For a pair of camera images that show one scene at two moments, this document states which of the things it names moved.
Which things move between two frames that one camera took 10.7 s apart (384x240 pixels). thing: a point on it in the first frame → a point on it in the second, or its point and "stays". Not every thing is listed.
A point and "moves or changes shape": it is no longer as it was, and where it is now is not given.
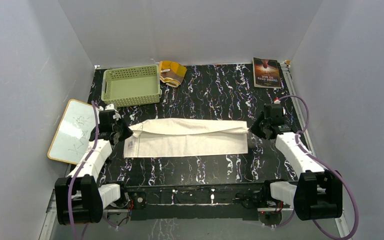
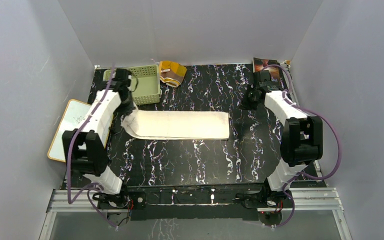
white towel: [186, 137] moves or changes shape
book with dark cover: [266, 73] stays
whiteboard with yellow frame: [70, 141] stays
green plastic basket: [130, 86] stays
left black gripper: [128, 132] → [121, 111]
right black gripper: [254, 129] → [250, 106]
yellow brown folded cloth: [172, 73] stays
